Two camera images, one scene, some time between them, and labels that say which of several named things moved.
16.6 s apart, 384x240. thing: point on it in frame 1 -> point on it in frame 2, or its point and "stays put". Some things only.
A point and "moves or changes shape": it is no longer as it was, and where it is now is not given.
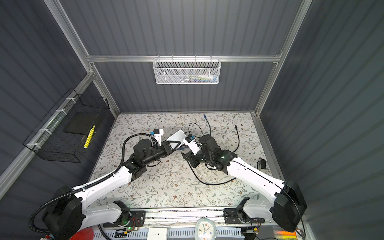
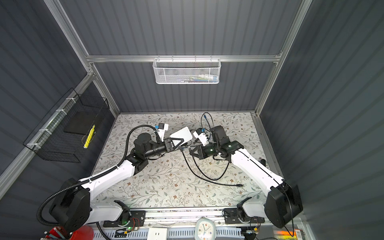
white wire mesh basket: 186,71 stays put
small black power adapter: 261,164 stays put
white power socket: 157,234 stays put
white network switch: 179,136 moves or changes shape
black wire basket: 66,133 stays put
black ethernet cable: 236,126 -> 208,179
